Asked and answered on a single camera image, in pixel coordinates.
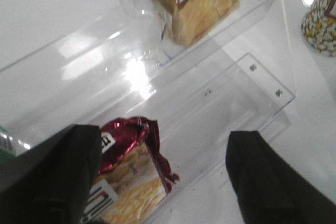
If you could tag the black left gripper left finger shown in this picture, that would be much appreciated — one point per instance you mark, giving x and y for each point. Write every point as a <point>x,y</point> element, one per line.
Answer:
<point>50,183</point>

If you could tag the clear acrylic display shelf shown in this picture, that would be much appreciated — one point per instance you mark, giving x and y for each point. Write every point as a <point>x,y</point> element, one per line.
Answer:
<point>118,65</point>

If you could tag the popcorn print paper cup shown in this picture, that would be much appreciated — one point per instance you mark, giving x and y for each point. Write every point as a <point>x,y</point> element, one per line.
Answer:
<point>318,27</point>

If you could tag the maroon cracker snack packet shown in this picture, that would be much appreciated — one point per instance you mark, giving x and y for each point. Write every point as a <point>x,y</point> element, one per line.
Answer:
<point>134,177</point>

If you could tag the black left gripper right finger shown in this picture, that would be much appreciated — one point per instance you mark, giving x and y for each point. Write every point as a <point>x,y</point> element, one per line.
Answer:
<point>268,189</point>

